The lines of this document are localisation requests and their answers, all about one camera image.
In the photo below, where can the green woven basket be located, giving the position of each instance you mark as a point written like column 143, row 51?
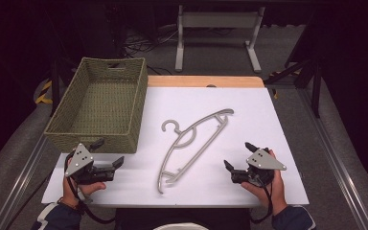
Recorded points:
column 102, row 105

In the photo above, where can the yellow black hazard tape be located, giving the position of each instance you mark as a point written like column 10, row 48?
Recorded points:
column 44, row 92

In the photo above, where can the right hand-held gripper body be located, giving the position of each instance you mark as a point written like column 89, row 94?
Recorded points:
column 263, row 161

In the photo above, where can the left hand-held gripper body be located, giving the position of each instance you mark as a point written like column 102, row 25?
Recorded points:
column 80, row 159

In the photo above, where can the grey metal floor rail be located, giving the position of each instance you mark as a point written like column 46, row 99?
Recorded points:
column 16, row 188
column 341, row 166

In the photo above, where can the grey plastic clothes hanger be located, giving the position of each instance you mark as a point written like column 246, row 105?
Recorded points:
column 201, row 147

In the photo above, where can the person's dark torso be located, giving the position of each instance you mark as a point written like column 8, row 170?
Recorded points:
column 182, row 217

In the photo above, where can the person's right hand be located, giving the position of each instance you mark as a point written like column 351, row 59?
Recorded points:
column 276, row 191

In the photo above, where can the person's left hand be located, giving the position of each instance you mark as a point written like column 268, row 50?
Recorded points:
column 73, row 193

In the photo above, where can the white table mat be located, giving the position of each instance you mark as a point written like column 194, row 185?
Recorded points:
column 242, row 127

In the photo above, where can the black metal stand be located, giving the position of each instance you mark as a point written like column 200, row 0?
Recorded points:
column 313, row 80
column 55, row 86

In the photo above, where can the white metal table frame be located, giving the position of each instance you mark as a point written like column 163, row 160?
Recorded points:
column 217, row 19

